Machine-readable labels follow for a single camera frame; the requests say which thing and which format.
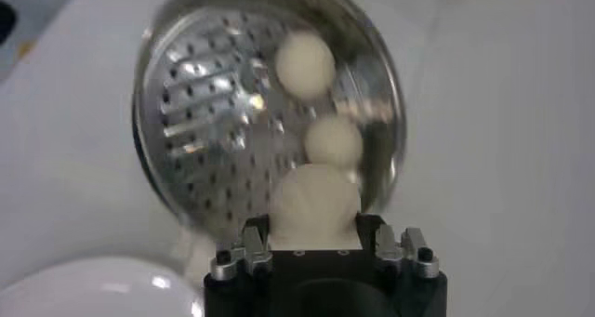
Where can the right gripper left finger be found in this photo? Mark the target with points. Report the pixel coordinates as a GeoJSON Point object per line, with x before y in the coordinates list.
{"type": "Point", "coordinates": [253, 254]}

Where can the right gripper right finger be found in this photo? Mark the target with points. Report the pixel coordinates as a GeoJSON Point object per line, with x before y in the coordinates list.
{"type": "Point", "coordinates": [390, 244]}

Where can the white steamed baozi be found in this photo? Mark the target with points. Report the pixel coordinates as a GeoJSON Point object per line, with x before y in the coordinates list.
{"type": "Point", "coordinates": [304, 63]}
{"type": "Point", "coordinates": [334, 142]}
{"type": "Point", "coordinates": [316, 202]}

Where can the stainless steel steamer basket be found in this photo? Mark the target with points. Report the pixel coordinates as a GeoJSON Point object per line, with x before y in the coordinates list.
{"type": "Point", "coordinates": [209, 114]}

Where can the white round plate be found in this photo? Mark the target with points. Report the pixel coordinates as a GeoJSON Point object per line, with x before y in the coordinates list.
{"type": "Point", "coordinates": [93, 291]}

